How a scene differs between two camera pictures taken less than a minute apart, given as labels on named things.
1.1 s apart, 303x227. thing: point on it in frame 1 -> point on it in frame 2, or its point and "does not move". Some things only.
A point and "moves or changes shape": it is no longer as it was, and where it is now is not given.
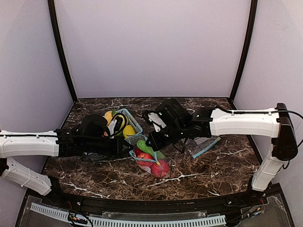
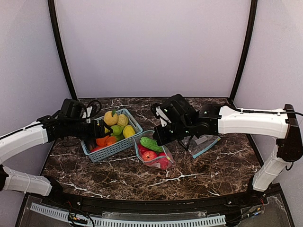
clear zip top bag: (154, 162) moves or changes shape
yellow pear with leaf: (109, 115) does not move
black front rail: (114, 204) does not move
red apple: (139, 153) -> (143, 149)
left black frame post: (54, 19) does not move
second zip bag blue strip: (204, 150) does not move
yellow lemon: (128, 130) does not move
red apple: (159, 169) -> (163, 159)
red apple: (143, 158) moves or changes shape
